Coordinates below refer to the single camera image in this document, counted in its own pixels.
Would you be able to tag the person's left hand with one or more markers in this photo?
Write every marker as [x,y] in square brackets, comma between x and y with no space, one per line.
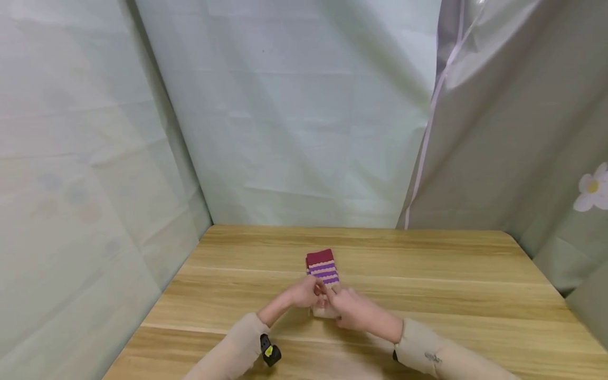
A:
[304,295]

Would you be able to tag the person's right hand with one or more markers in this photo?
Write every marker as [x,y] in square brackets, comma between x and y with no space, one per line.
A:
[354,311]

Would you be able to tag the person's left fingers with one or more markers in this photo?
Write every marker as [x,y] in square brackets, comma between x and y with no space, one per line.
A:
[319,293]

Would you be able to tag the person's right fingers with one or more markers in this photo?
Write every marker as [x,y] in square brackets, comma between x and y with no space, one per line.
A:
[335,296]

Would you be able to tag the red purple striped sock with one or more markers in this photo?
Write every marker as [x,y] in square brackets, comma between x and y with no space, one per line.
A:
[323,269]

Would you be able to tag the person's left forearm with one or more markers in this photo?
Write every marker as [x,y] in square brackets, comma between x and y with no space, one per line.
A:
[247,338]

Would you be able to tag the person's right forearm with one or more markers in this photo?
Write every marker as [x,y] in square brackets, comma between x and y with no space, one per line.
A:
[427,351]

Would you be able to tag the black wrist band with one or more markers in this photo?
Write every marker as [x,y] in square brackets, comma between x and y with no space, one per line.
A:
[270,350]

